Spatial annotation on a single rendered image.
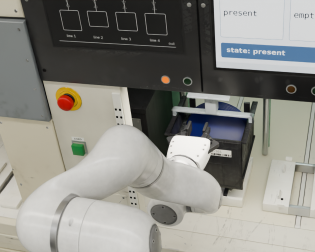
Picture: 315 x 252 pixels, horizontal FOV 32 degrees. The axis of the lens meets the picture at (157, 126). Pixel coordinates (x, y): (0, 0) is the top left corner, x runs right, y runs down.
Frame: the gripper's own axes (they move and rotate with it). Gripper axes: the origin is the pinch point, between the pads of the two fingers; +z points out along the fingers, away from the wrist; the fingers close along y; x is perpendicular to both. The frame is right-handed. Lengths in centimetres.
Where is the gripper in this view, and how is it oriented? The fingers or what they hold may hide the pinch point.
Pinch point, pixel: (197, 130)
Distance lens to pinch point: 146.3
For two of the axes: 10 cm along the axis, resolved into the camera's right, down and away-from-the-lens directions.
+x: -1.0, -8.0, -5.9
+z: 2.9, -5.9, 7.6
